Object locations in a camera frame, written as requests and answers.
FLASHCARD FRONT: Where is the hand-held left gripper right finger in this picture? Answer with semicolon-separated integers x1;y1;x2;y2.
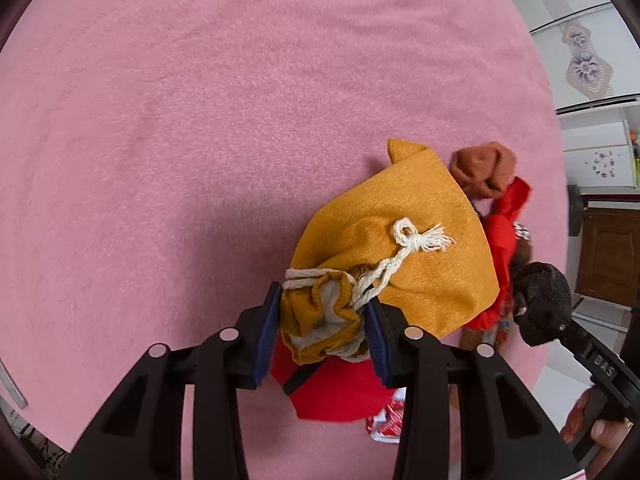
364;300;583;480

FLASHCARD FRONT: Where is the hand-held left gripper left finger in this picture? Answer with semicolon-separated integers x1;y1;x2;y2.
57;281;283;480

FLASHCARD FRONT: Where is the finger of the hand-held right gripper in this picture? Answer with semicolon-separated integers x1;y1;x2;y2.
515;302;640;420

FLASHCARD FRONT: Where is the dark grey fuzzy sock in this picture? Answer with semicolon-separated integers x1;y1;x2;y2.
510;261;572;347

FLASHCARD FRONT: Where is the yellow drawstring bag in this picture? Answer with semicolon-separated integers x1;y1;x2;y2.
279;138;501;366

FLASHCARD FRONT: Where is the brown sock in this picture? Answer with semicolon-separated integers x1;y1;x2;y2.
449;141;518;201

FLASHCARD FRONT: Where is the person's right hand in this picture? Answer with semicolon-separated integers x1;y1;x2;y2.
560;391;640;478

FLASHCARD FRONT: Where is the red cloth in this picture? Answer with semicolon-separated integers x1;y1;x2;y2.
462;176;533;333
270;332;396;421

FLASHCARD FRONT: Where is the red white snack wrapper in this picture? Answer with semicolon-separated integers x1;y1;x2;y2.
365;392;407;443

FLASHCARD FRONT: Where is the wooden door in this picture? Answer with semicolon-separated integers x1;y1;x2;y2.
575;200;640;311

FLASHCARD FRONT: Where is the white cabinet with flower sticker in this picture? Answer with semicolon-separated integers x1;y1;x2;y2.
557;95;640;196

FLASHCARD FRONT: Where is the pink blanket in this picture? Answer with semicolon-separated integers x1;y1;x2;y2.
0;0;568;453

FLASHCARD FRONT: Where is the white wardrobe with flower panel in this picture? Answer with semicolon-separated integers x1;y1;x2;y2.
495;0;640;111

